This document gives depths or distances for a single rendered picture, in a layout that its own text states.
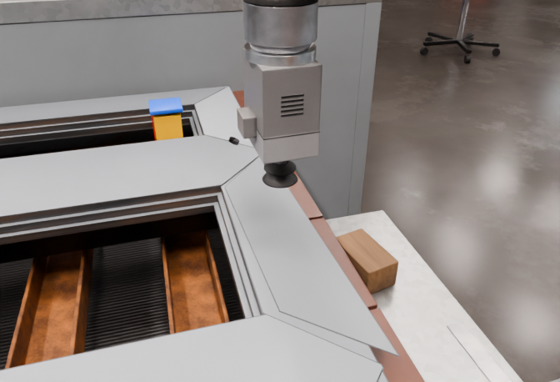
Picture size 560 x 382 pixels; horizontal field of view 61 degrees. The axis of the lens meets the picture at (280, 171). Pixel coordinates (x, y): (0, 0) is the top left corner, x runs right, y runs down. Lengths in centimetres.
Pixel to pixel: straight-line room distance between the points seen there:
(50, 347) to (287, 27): 55
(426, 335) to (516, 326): 109
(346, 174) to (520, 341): 80
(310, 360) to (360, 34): 88
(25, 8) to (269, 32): 71
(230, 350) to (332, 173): 91
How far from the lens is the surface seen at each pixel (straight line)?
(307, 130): 51
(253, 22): 48
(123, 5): 108
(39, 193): 78
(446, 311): 79
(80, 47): 111
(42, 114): 106
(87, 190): 75
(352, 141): 131
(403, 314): 77
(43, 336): 79
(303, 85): 49
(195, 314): 76
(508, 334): 179
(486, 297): 188
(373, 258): 78
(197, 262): 84
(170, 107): 91
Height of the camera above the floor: 122
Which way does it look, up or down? 30 degrees down
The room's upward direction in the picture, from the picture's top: straight up
